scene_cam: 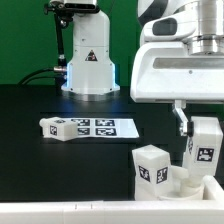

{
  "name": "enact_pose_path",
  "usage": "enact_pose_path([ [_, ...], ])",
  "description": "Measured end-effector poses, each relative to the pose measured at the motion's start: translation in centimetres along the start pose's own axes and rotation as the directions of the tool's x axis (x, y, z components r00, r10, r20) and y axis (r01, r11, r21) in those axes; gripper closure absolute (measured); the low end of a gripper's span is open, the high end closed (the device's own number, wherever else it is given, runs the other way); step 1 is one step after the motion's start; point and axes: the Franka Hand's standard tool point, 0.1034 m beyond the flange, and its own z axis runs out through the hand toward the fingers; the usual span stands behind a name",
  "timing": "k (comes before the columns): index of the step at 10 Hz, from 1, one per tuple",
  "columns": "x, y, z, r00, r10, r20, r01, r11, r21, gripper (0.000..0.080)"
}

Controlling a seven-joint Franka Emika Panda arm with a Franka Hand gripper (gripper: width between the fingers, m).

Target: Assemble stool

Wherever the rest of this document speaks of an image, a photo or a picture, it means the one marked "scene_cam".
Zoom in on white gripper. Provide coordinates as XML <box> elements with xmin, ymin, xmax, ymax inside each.
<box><xmin>130</xmin><ymin>42</ymin><xmax>224</xmax><ymax>136</ymax></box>

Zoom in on white round stool seat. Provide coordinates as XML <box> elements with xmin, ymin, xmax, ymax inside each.
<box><xmin>134</xmin><ymin>165</ymin><xmax>205</xmax><ymax>202</ymax></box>

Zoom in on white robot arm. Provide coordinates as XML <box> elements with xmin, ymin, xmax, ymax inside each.
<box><xmin>63</xmin><ymin>0</ymin><xmax>224</xmax><ymax>136</ymax></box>

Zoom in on white marker sheet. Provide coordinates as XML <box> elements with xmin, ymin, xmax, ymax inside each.
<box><xmin>70</xmin><ymin>118</ymin><xmax>139</xmax><ymax>138</ymax></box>

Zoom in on white L-shaped obstacle fence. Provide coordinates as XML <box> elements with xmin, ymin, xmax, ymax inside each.
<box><xmin>0</xmin><ymin>175</ymin><xmax>224</xmax><ymax>224</ymax></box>

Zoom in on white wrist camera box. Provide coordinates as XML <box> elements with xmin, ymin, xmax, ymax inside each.
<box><xmin>140</xmin><ymin>13</ymin><xmax>196</xmax><ymax>44</ymax></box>

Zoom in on black cables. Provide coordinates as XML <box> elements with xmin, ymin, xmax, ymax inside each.
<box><xmin>17</xmin><ymin>66</ymin><xmax>68</xmax><ymax>87</ymax></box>

